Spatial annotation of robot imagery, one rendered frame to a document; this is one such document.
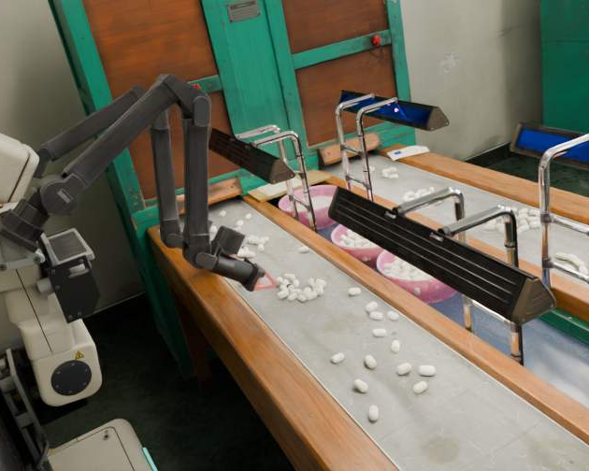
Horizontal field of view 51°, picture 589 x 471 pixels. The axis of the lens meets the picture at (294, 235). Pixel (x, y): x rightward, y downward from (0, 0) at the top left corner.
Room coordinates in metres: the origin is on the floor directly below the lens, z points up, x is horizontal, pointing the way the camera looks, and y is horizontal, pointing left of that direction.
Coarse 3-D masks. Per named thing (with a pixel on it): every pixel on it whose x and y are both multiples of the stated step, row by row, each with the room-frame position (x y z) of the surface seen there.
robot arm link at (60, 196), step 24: (144, 96) 1.45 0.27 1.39; (168, 96) 1.45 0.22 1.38; (192, 96) 1.46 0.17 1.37; (120, 120) 1.42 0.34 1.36; (144, 120) 1.42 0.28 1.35; (96, 144) 1.38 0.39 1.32; (120, 144) 1.39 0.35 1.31; (72, 168) 1.34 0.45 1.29; (96, 168) 1.37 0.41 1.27; (48, 192) 1.30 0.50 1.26; (72, 192) 1.32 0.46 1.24
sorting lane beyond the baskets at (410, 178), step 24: (360, 168) 2.55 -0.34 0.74; (384, 168) 2.49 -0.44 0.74; (408, 168) 2.42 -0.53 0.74; (384, 192) 2.22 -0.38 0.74; (408, 192) 2.17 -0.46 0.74; (480, 192) 2.02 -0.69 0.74; (432, 216) 1.90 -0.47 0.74; (528, 216) 1.75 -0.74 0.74; (504, 240) 1.62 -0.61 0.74; (528, 240) 1.59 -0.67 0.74; (552, 240) 1.56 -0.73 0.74; (576, 240) 1.53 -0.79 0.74
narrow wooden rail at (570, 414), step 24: (264, 216) 2.23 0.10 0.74; (288, 216) 2.11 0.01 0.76; (312, 240) 1.85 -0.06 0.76; (336, 264) 1.67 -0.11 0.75; (360, 264) 1.61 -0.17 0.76; (384, 288) 1.45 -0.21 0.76; (408, 312) 1.31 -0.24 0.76; (432, 312) 1.28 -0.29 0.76; (456, 336) 1.16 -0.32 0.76; (480, 360) 1.07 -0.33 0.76; (504, 360) 1.05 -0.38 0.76; (504, 384) 1.00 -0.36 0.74; (528, 384) 0.96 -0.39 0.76; (552, 408) 0.88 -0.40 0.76; (576, 408) 0.87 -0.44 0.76; (576, 432) 0.83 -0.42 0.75
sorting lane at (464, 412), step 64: (256, 256) 1.88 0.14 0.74; (320, 256) 1.77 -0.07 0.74; (320, 320) 1.40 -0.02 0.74; (384, 320) 1.33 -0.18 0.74; (384, 384) 1.08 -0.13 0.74; (448, 384) 1.04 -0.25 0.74; (384, 448) 0.90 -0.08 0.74; (448, 448) 0.86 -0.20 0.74; (512, 448) 0.83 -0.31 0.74; (576, 448) 0.80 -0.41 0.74
